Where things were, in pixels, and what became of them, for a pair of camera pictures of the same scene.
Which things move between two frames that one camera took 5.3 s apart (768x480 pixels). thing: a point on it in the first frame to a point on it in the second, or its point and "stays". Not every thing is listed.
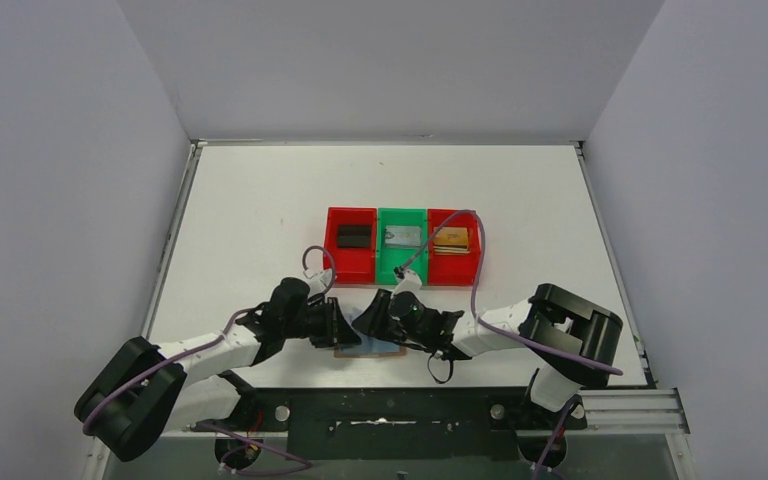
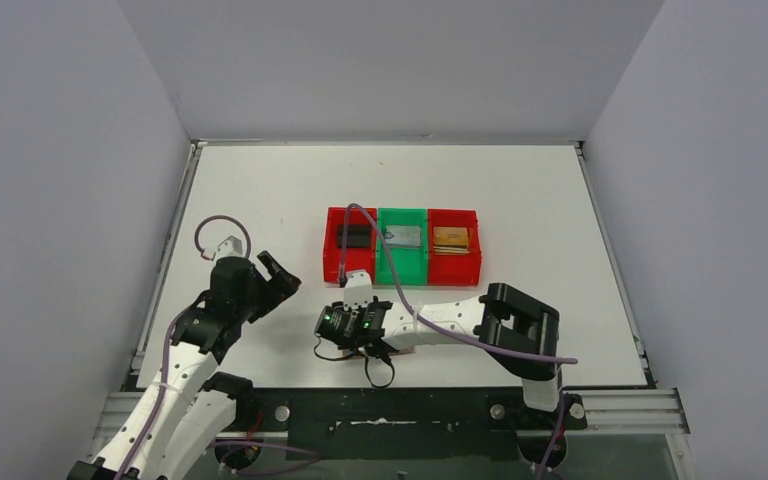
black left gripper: [330, 321] to [264, 285]
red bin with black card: [351, 243] stays
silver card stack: [402, 236] stays
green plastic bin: [398, 237] stays
